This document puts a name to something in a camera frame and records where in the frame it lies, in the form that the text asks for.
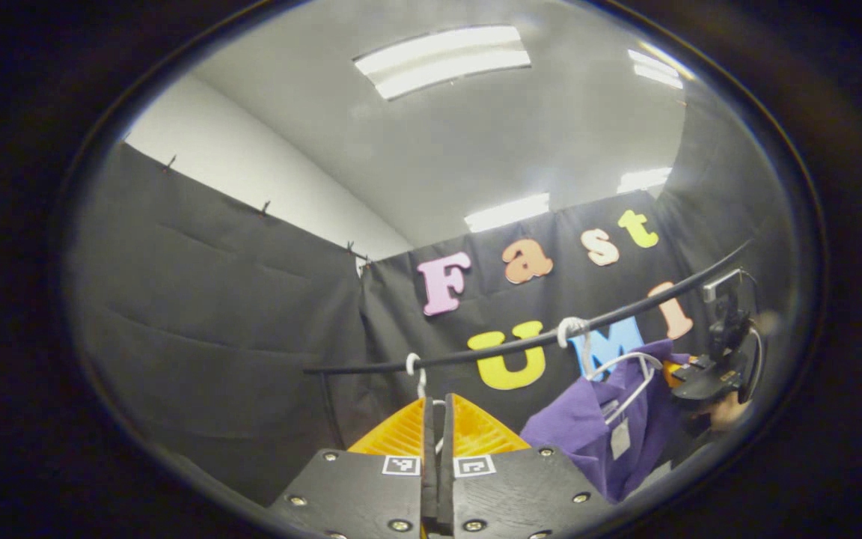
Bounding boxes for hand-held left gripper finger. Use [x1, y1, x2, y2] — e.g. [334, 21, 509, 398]
[266, 395, 439, 539]
[442, 395, 615, 539]

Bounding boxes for purple corduroy shirt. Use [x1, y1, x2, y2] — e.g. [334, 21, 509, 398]
[519, 339, 701, 504]

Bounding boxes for white plastic clothes hanger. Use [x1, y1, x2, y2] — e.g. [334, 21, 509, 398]
[557, 317, 664, 427]
[406, 353, 448, 454]

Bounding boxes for black metal clothes rack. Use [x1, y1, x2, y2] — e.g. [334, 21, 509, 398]
[304, 240, 754, 450]

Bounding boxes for black backdrop cloth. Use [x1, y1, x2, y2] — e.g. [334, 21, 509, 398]
[68, 82, 802, 506]

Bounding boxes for large ceiling light panel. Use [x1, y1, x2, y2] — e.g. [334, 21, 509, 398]
[354, 25, 532, 101]

